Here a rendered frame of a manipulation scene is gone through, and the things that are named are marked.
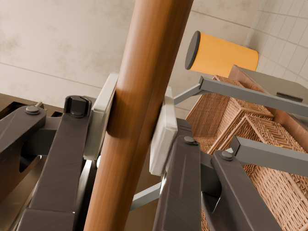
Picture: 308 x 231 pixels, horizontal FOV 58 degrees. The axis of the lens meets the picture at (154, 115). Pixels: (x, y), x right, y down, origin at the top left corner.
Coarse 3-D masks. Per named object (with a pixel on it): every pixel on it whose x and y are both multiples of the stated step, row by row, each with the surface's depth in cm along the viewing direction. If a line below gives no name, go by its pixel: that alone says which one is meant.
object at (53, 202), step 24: (72, 96) 13; (72, 120) 12; (72, 144) 11; (48, 168) 9; (72, 168) 9; (48, 192) 8; (72, 192) 8; (24, 216) 7; (48, 216) 7; (72, 216) 7
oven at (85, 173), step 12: (0, 96) 176; (12, 96) 180; (48, 108) 178; (60, 108) 183; (84, 168) 153; (84, 180) 172; (84, 192) 199; (84, 204) 208; (84, 216) 213; (72, 228) 172
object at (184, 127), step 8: (176, 120) 17; (184, 120) 17; (184, 128) 16; (176, 136) 15; (192, 136) 15; (200, 152) 14; (168, 160) 14; (200, 160) 13; (208, 160) 13; (208, 168) 13; (208, 176) 13; (216, 176) 13; (208, 184) 13; (216, 184) 13; (208, 192) 13; (216, 192) 13
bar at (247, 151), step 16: (208, 80) 103; (176, 96) 108; (240, 96) 105; (256, 96) 105; (272, 96) 107; (304, 112) 108; (240, 144) 58; (256, 144) 61; (240, 160) 60; (256, 160) 60; (272, 160) 60; (288, 160) 60; (304, 160) 60; (144, 192) 66
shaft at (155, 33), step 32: (160, 0) 14; (192, 0) 14; (160, 32) 14; (128, 64) 15; (160, 64) 15; (128, 96) 16; (160, 96) 16; (128, 128) 16; (128, 160) 17; (96, 192) 19; (128, 192) 19; (96, 224) 20
